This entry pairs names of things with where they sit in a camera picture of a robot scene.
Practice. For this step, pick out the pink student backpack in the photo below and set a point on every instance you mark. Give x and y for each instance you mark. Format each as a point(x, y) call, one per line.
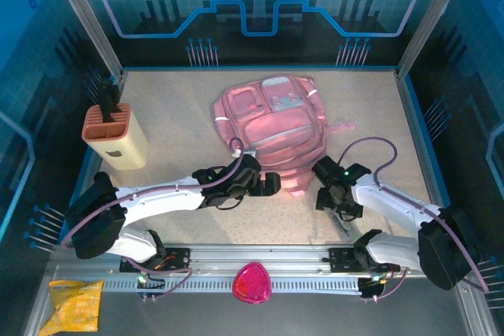
point(275, 135)

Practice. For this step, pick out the cream knife block orange top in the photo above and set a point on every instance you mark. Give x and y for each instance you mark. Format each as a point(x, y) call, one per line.
point(126, 143)

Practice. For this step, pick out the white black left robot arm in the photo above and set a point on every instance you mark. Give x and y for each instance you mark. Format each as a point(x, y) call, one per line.
point(157, 202)

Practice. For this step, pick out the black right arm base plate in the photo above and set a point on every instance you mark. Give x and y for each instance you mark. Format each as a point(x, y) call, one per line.
point(338, 259)

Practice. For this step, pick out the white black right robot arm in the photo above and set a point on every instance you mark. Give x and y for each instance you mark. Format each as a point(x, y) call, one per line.
point(393, 202)

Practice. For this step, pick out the aluminium front beam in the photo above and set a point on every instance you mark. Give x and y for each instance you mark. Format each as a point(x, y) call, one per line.
point(260, 253)

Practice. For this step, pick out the pink triangular container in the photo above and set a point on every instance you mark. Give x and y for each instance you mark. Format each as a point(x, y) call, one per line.
point(252, 283)

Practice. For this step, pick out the yellow plastic bag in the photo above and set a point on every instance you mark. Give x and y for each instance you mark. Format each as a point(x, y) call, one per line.
point(73, 306)

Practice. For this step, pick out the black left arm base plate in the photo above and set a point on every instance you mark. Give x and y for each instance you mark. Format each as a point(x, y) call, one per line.
point(177, 257)

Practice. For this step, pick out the aluminium frame post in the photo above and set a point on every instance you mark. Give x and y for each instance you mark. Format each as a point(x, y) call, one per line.
point(430, 17)
point(88, 21)

